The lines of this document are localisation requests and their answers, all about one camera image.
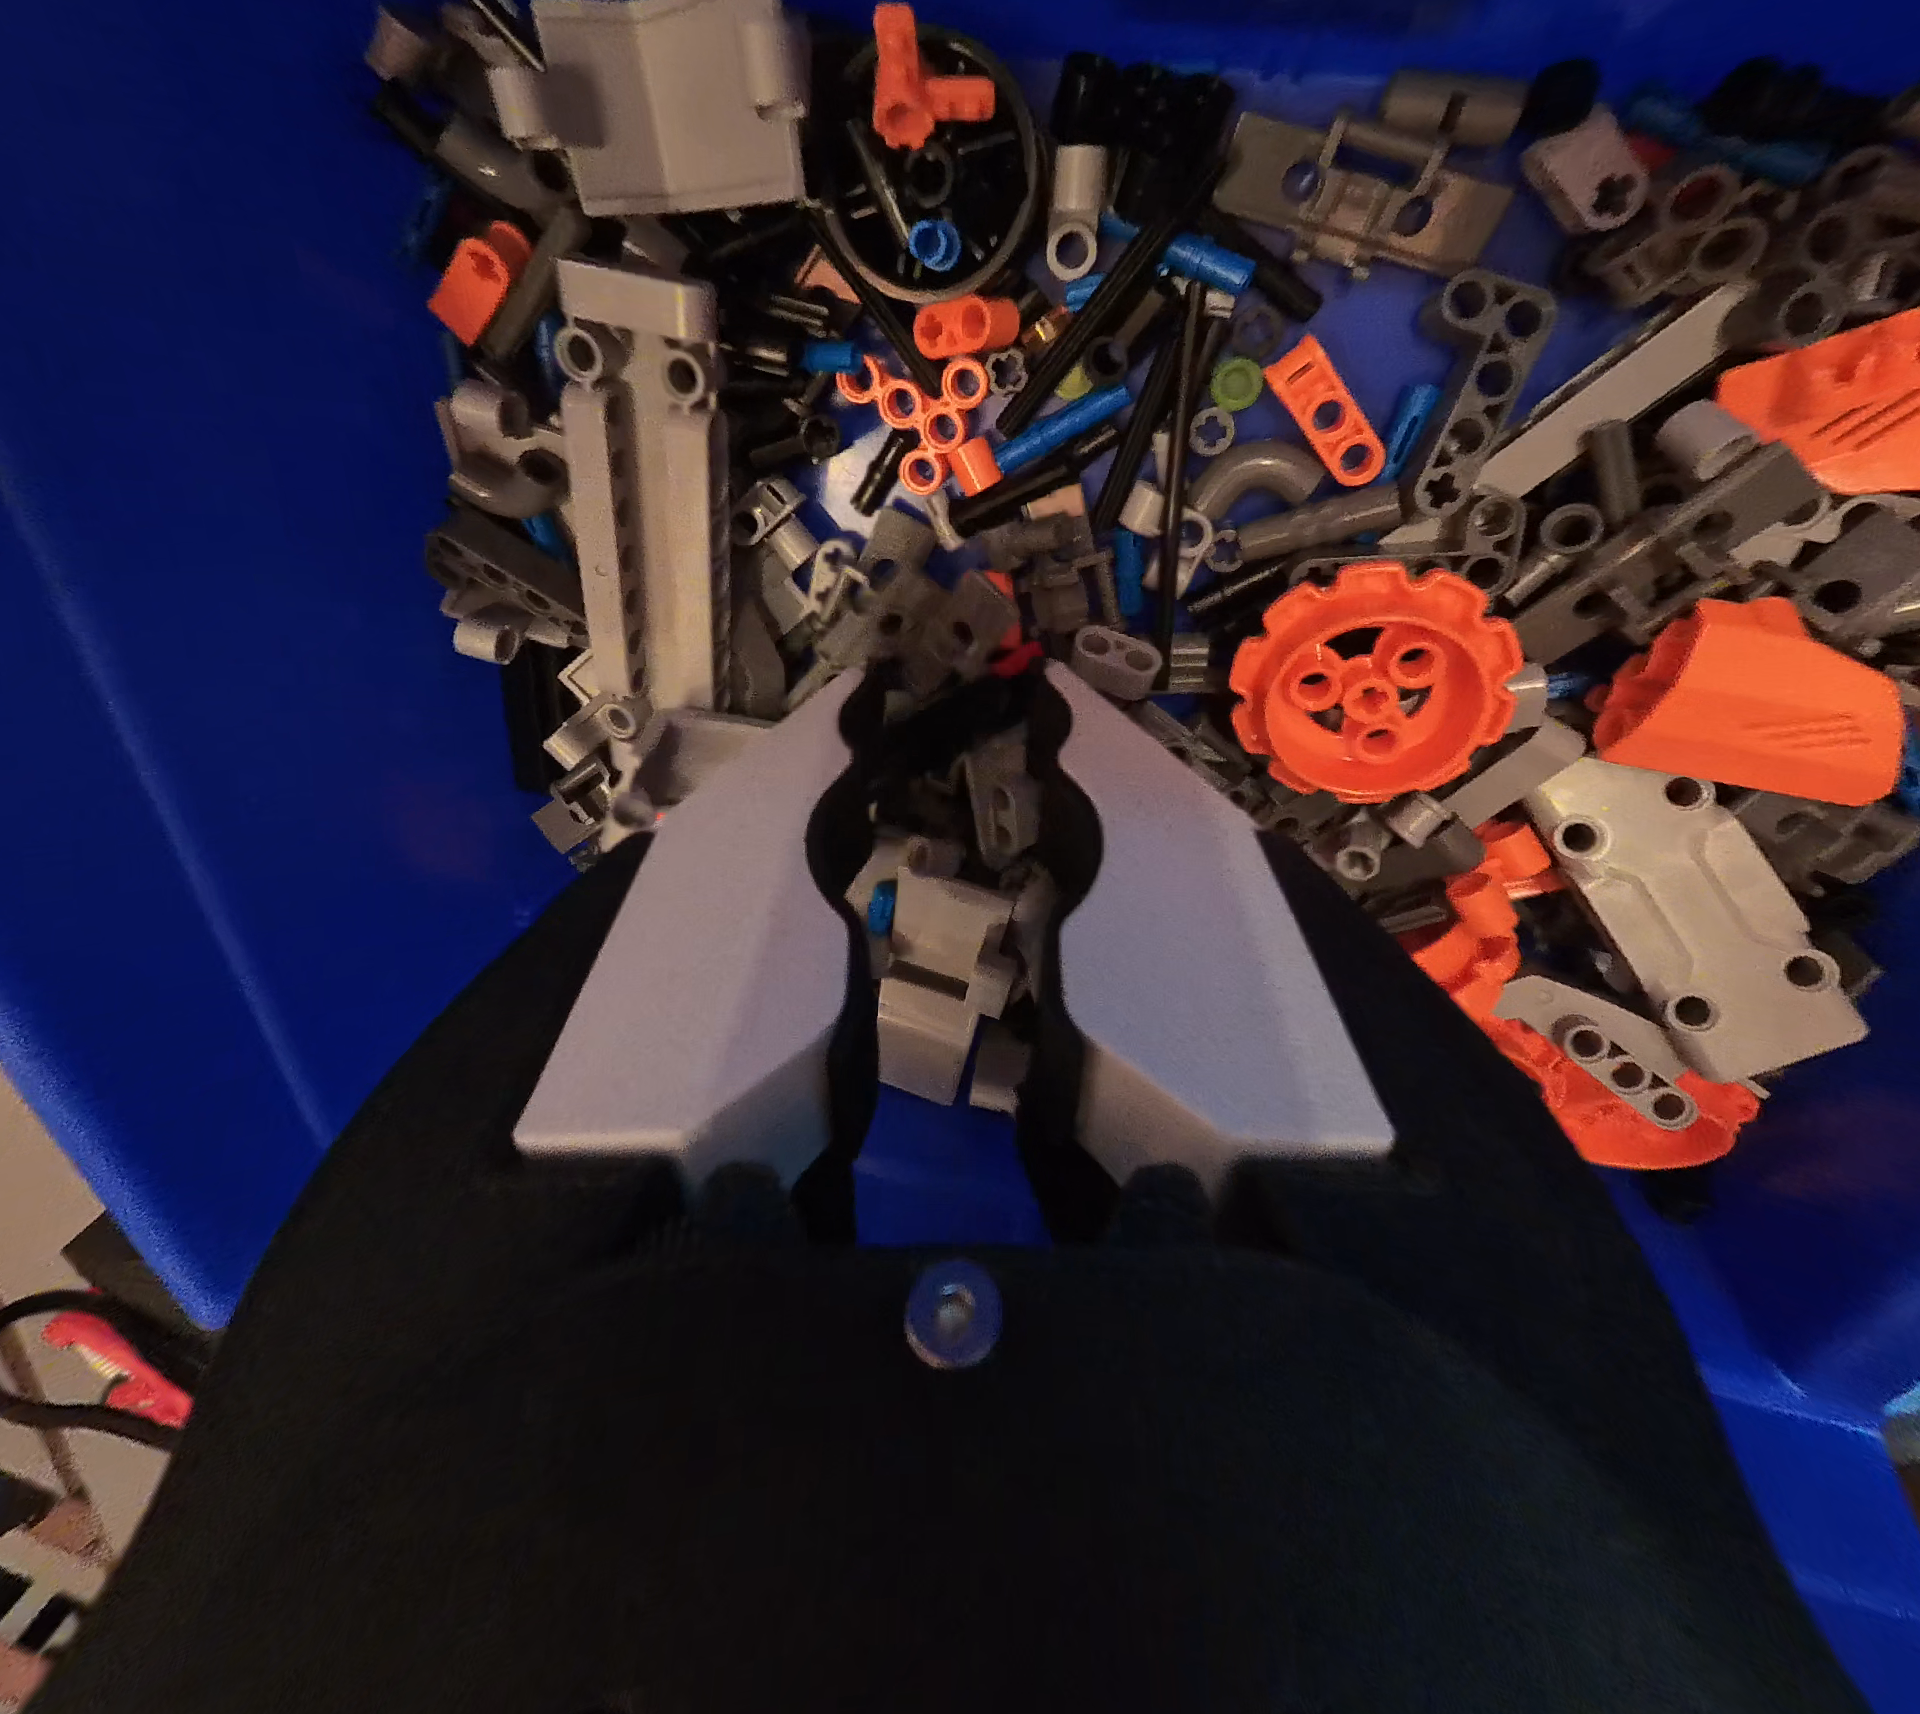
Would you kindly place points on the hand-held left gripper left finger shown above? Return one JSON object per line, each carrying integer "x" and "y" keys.
{"x": 691, "y": 994}

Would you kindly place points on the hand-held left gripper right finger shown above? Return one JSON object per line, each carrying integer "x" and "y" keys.
{"x": 1214, "y": 994}

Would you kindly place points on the pile of plastic building pieces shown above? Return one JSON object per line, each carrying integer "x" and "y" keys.
{"x": 646, "y": 469}

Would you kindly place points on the blue plastic bin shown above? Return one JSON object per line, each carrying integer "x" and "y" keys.
{"x": 226, "y": 544}

